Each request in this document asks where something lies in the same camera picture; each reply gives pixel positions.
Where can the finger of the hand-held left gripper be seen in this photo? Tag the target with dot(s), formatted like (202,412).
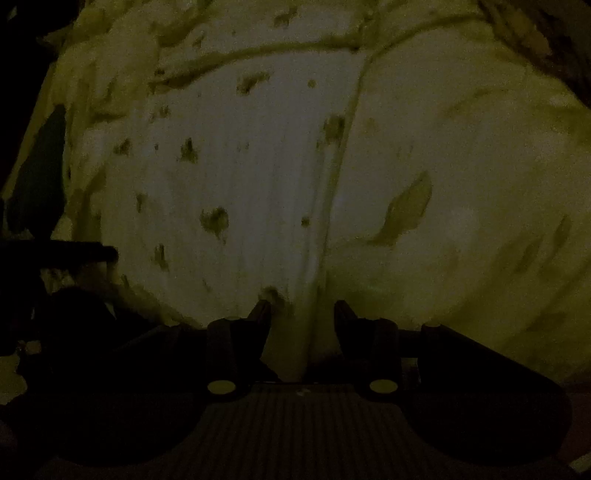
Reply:
(64,254)

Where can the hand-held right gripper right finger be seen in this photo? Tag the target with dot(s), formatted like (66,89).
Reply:
(353,332)

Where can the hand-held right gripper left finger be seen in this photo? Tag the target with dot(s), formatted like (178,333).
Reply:
(251,332)

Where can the white printed small shirt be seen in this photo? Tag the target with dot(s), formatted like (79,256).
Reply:
(231,184)

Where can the pale leaf-print blanket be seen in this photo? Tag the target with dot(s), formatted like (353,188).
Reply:
(461,184)

